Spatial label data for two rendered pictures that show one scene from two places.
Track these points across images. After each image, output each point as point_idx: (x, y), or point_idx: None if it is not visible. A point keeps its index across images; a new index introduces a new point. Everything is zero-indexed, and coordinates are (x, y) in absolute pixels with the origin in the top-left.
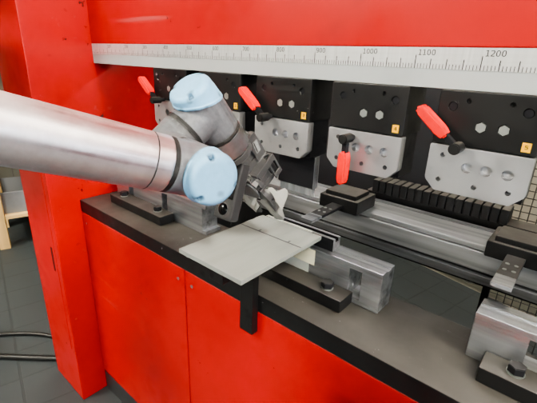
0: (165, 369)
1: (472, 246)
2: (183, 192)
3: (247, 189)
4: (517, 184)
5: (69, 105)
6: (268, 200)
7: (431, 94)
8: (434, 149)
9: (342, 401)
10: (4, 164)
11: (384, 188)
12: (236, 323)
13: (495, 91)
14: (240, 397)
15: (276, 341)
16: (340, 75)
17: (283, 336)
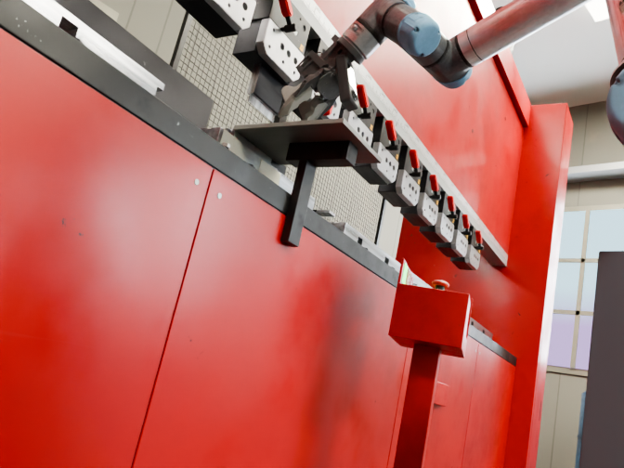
0: (71, 423)
1: None
2: (463, 72)
3: (334, 87)
4: (369, 144)
5: None
6: (331, 105)
7: (162, 76)
8: (351, 113)
9: (338, 295)
10: (553, 21)
11: None
12: (270, 242)
13: (367, 94)
14: (248, 360)
15: (305, 253)
16: (323, 36)
17: (311, 244)
